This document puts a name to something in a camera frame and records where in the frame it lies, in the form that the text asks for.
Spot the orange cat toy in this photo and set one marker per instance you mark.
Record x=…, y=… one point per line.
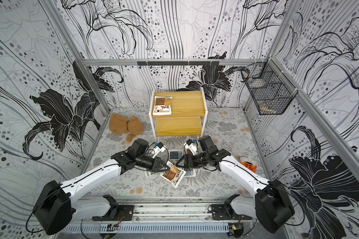
x=248, y=164

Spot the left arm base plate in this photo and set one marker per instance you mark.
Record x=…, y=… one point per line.
x=117, y=213

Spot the black wire basket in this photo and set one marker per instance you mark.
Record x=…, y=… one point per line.
x=269, y=94

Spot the brown coffee bag front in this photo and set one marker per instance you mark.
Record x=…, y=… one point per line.
x=174, y=175

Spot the black bar on rail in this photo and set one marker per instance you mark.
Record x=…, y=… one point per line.
x=178, y=63

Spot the blue coffee bag top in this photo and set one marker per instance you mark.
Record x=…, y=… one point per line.
x=175, y=155

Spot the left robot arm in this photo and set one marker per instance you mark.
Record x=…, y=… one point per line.
x=61, y=203

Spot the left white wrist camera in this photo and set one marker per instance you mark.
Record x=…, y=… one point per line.
x=158, y=147

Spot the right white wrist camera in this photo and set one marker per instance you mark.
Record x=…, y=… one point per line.
x=191, y=147

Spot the brown teddy bear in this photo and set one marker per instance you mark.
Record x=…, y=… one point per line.
x=119, y=124

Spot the wooden two-tier shelf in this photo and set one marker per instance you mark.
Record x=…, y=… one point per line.
x=188, y=117

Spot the blue coffee bag middle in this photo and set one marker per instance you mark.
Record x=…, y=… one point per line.
x=190, y=172

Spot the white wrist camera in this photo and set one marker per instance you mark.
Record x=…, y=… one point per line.
x=191, y=147
x=158, y=147

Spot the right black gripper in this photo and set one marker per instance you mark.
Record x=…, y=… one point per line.
x=188, y=161

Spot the brown coffee bag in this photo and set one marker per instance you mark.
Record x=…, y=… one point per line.
x=174, y=175
x=162, y=106

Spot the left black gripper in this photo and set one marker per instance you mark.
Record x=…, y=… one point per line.
x=155, y=165

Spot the blue coffee bag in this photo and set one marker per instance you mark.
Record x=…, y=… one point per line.
x=150, y=175
x=175, y=155
x=190, y=172

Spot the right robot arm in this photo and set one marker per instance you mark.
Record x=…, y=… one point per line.
x=270, y=203

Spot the blue coffee bag left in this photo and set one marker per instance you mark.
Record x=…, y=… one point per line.
x=150, y=175

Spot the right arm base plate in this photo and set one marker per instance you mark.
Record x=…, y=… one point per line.
x=220, y=212

